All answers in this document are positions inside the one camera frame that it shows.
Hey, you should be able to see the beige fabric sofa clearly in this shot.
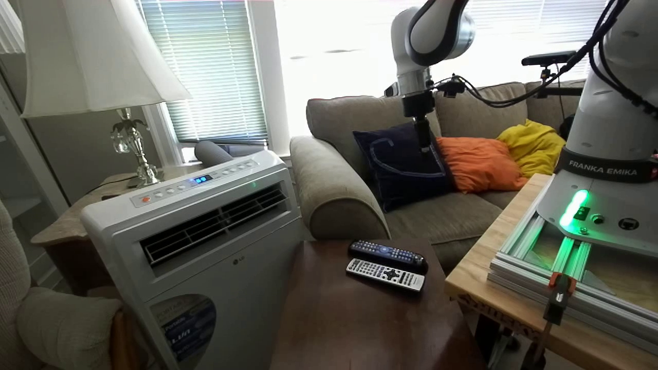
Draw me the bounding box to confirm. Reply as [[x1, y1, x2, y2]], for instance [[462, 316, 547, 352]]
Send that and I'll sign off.
[[289, 80, 587, 276]]

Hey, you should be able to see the navy blue pillow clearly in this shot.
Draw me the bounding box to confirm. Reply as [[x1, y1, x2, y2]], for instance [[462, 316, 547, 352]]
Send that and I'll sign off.
[[353, 122, 456, 213]]

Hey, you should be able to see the orange pillow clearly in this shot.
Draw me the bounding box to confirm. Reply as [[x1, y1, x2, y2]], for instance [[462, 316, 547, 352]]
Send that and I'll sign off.
[[436, 136, 529, 195]]

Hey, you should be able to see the yellow blanket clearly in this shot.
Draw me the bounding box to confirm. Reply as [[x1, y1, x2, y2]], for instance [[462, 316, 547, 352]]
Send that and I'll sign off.
[[496, 119, 568, 179]]

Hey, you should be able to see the black remote control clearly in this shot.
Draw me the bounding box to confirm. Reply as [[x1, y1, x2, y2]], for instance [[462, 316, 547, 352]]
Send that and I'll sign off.
[[348, 239, 429, 275]]

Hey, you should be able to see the silver remote control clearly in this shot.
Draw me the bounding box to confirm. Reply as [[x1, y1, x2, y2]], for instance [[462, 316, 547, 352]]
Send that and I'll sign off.
[[345, 257, 427, 294]]

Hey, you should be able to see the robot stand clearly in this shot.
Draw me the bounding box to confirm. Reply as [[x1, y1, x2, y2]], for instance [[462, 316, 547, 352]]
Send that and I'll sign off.
[[445, 173, 658, 370]]

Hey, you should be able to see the orange and black clamp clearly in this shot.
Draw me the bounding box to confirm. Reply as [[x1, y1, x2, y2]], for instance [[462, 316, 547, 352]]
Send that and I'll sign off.
[[534, 272, 577, 370]]

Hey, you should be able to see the white portable air conditioner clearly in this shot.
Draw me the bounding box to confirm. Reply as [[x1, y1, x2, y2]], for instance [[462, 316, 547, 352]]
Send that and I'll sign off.
[[80, 149, 305, 370]]

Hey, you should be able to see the table lamp with white shade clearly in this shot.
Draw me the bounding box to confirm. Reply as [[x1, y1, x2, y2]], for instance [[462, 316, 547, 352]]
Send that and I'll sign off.
[[17, 0, 193, 189]]

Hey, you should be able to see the wooden side table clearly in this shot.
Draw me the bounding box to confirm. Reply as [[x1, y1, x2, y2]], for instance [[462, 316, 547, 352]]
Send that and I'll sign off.
[[30, 164, 207, 297]]

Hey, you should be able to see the beige armchair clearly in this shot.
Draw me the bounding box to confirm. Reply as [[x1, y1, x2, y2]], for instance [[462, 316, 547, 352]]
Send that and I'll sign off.
[[0, 199, 125, 370]]

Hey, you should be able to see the camera on mount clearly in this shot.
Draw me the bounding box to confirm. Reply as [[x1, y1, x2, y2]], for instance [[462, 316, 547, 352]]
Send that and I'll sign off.
[[521, 50, 585, 99]]

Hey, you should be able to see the grey exhaust hose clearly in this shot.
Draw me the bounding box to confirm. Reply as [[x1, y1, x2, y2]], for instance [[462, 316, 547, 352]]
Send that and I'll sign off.
[[194, 140, 235, 168]]

